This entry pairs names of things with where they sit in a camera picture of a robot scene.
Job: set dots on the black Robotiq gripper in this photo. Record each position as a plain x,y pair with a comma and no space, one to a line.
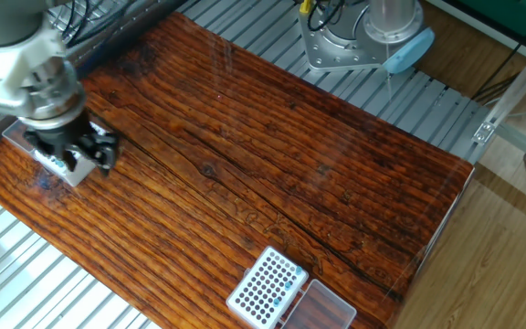
71,132

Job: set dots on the blue pipette tip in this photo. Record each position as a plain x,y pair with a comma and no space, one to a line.
276,301
58,162
298,270
287,285

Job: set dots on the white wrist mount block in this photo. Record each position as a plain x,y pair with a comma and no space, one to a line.
3,68

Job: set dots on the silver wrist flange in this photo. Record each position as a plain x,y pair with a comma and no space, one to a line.
57,98

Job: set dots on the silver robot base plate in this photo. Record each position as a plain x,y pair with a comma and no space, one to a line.
331,50

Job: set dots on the clear plastic rack lid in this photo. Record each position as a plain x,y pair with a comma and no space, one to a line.
14,134
322,306

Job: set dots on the white pipette tip rack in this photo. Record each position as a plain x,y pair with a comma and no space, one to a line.
250,315
78,176

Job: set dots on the aluminium frame post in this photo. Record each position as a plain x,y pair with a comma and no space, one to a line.
518,87

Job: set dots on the yellow plastic clip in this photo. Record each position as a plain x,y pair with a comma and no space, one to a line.
305,5

